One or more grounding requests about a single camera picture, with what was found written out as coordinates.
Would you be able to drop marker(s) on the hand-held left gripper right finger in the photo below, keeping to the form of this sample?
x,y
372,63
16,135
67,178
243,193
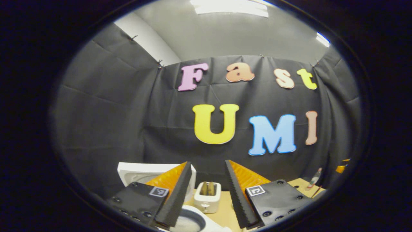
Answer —
x,y
239,203

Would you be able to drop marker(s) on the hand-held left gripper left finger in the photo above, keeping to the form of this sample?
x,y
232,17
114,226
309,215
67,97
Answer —
x,y
175,203

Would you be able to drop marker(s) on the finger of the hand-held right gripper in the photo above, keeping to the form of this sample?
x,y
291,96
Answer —
x,y
342,167

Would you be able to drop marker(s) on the white rice cooker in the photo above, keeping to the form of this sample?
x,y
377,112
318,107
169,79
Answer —
x,y
135,170

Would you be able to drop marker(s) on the clear plastic water bottle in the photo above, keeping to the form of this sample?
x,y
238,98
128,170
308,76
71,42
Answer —
x,y
313,180

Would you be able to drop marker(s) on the white toaster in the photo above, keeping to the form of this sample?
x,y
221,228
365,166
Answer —
x,y
207,204

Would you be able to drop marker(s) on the black backdrop cloth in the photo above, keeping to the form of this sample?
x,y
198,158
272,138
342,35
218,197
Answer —
x,y
112,129

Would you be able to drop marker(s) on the small ceiling light panel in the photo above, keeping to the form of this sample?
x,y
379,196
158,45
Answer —
x,y
323,39

